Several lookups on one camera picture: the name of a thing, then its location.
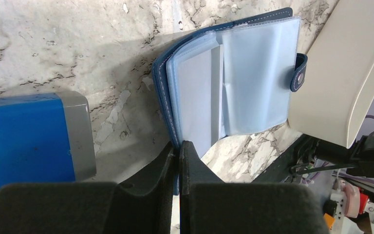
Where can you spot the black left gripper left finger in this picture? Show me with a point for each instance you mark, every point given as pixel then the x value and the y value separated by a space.
pixel 139 205

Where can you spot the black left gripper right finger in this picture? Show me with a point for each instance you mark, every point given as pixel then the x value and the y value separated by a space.
pixel 210 206

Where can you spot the blue card holder wallet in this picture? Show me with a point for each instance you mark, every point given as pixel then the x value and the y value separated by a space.
pixel 260 68

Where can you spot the white rectangular plastic tray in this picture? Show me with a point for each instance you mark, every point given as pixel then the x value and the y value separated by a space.
pixel 338 87

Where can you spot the white card with black stripe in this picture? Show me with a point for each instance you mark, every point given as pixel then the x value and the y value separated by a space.
pixel 198 80

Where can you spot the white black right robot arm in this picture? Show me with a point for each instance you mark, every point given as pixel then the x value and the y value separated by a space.
pixel 358 160

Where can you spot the small blue plastic box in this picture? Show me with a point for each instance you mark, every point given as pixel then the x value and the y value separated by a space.
pixel 46 138

